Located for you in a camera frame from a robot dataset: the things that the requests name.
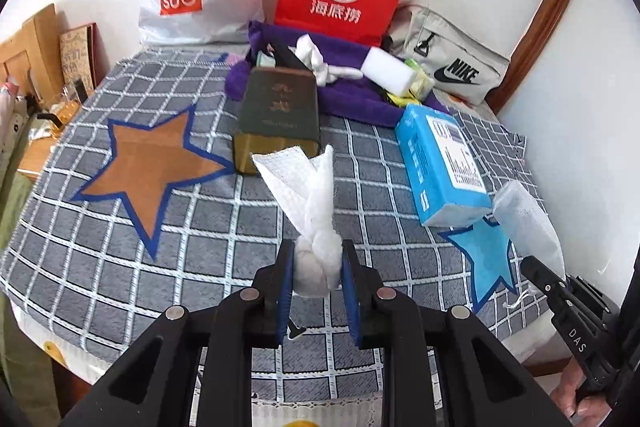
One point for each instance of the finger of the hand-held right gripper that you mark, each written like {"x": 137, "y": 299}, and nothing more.
{"x": 542, "y": 277}

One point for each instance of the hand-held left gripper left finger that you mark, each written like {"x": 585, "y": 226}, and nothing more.
{"x": 286, "y": 279}

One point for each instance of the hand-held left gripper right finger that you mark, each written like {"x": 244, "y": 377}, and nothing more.
{"x": 350, "y": 292}

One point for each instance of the white tissue bundle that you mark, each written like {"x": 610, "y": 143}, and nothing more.
{"x": 312, "y": 217}

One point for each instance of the person's right hand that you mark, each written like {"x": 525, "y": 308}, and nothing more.
{"x": 567, "y": 387}

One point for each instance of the white printed bedsheet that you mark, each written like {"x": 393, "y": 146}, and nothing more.
{"x": 310, "y": 409}

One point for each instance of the blue box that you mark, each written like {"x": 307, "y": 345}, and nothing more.
{"x": 435, "y": 157}

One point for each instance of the dark green box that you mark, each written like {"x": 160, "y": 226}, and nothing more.
{"x": 277, "y": 112}

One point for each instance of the purple towel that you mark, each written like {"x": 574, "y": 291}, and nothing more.
{"x": 345, "y": 99}

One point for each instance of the light green packet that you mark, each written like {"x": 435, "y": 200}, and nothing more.
{"x": 421, "y": 79}

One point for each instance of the white knotted cloth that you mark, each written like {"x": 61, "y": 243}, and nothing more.
{"x": 315, "y": 57}

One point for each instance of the black strip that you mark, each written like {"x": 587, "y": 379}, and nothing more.
{"x": 287, "y": 54}

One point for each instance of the white foam block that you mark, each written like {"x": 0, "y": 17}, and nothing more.
{"x": 387, "y": 69}

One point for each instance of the grey sling bag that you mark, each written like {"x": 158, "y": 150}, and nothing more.
{"x": 450, "y": 52}

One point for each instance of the wooden desk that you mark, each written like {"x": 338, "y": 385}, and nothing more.
{"x": 45, "y": 152}

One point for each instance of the green cloth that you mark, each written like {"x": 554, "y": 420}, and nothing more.
{"x": 17, "y": 192}

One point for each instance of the wooden headboard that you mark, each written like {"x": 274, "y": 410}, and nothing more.
{"x": 30, "y": 47}

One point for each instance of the wooden door frame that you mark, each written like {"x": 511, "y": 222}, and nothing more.
{"x": 545, "y": 17}

